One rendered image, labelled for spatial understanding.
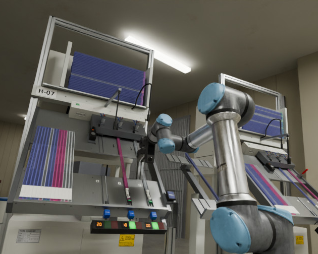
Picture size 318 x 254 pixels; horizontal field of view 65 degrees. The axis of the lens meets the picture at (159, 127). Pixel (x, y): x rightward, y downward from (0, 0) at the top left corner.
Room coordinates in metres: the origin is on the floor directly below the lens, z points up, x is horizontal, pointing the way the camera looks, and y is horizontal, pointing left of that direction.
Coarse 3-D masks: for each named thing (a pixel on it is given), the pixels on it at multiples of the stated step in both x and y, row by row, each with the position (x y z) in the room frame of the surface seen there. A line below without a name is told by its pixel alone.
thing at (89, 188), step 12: (24, 168) 1.12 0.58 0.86; (84, 180) 1.20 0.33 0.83; (96, 180) 1.23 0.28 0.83; (108, 180) 1.26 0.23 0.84; (120, 180) 1.29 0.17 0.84; (132, 180) 1.32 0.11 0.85; (72, 192) 1.13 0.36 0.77; (84, 192) 1.16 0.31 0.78; (96, 192) 1.18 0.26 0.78; (108, 192) 1.21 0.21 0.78; (120, 192) 1.24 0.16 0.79; (132, 192) 1.27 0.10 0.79; (144, 192) 1.30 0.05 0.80; (156, 192) 1.33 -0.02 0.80; (120, 204) 1.19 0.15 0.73; (132, 204) 1.22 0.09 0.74; (144, 204) 1.25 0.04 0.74; (156, 204) 1.28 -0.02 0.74
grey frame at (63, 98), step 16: (48, 32) 1.45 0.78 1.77; (48, 48) 1.45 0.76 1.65; (32, 96) 1.43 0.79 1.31; (64, 96) 1.48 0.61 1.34; (80, 96) 1.52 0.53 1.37; (32, 112) 1.44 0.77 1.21; (128, 112) 1.66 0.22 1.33; (144, 112) 1.71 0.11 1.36; (144, 128) 1.76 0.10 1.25; (16, 160) 1.43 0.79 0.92; (0, 224) 0.99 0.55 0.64; (0, 240) 1.43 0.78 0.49
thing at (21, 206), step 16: (16, 208) 1.01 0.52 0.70; (32, 208) 1.03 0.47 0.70; (48, 208) 1.05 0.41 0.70; (64, 208) 1.08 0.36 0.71; (80, 208) 1.10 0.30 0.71; (96, 208) 1.12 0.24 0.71; (112, 208) 1.15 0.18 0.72; (128, 208) 1.17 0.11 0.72; (144, 208) 1.20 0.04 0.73; (160, 208) 1.24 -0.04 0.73
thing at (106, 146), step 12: (36, 120) 1.35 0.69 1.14; (48, 120) 1.39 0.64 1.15; (60, 120) 1.43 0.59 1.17; (72, 120) 1.47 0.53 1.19; (84, 120) 1.52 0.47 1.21; (84, 132) 1.44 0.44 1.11; (84, 144) 1.37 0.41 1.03; (96, 144) 1.41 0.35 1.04; (108, 144) 1.45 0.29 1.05; (132, 144) 1.54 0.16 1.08; (132, 156) 1.46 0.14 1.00
